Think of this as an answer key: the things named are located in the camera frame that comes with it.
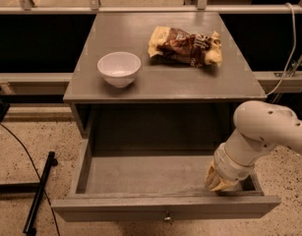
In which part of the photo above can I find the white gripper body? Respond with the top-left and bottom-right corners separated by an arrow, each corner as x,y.
213,143 -> 254,181

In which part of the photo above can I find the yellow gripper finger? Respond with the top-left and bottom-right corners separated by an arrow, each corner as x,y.
211,181 -> 239,192
205,161 -> 221,190

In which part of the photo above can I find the grey top drawer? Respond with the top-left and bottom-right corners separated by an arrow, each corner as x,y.
52,141 -> 280,221

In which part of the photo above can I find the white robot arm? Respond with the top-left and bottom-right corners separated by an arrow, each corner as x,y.
205,100 -> 302,192

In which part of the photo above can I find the grey wooden drawer cabinet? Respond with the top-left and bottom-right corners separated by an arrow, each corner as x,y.
64,11 -> 266,136

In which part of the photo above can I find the brown yellow snack bag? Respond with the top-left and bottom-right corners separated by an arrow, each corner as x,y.
148,27 -> 222,68

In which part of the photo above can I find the white bowl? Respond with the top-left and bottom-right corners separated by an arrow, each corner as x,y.
97,52 -> 141,88

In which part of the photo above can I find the black stand base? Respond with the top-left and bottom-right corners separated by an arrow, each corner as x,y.
0,151 -> 58,236

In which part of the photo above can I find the metal railing frame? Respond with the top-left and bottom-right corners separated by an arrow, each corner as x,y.
0,0 -> 302,95

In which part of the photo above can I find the white hanging cable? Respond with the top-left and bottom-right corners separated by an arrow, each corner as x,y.
266,2 -> 299,97

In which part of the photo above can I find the black floor cable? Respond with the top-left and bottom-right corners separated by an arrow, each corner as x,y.
0,123 -> 62,236

